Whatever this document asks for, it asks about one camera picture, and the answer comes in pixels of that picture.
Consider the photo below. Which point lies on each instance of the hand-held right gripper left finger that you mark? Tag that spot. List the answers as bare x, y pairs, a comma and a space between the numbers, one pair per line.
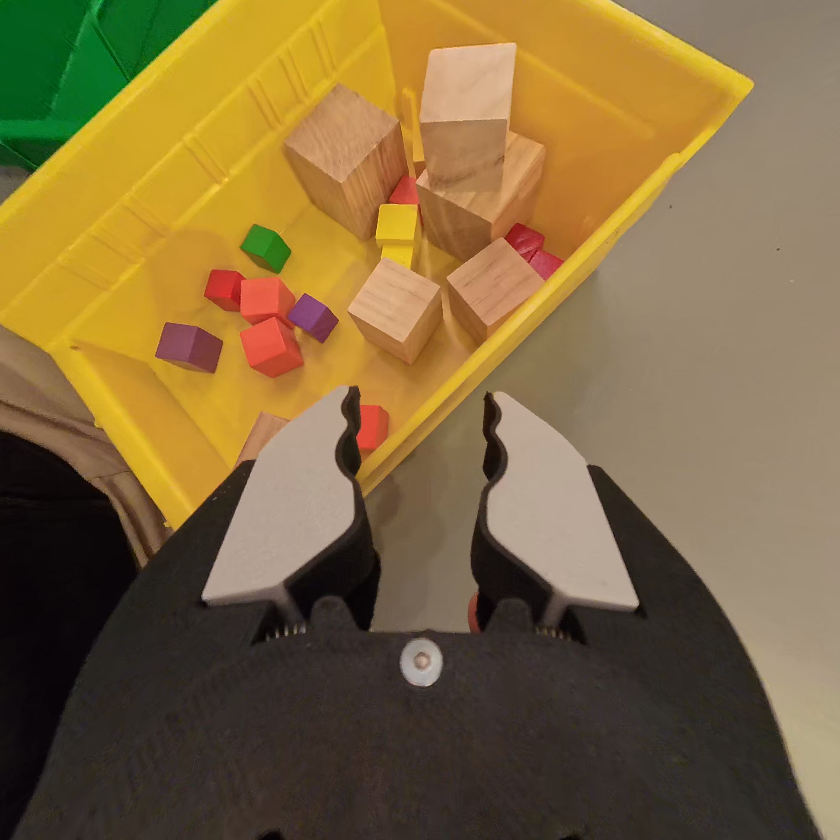
289, 525

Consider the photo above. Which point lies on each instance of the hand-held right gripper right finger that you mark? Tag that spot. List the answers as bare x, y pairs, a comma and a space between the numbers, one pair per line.
558, 531

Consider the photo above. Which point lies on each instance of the green plastic box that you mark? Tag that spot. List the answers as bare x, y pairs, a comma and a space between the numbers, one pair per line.
52, 65

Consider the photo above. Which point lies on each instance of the yellow plastic box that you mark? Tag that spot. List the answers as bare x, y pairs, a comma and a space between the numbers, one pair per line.
590, 98

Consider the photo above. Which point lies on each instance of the pile of small coloured cubes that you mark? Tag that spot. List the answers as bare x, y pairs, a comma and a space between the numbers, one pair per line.
269, 344

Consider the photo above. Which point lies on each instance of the dark cloth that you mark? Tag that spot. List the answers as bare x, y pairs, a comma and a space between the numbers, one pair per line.
52, 590

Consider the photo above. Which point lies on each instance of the pile of large plain wooden blocks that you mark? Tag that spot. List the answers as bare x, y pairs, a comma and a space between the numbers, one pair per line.
466, 111

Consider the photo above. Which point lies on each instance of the beige cloth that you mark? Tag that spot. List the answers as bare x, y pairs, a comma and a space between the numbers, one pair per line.
39, 394

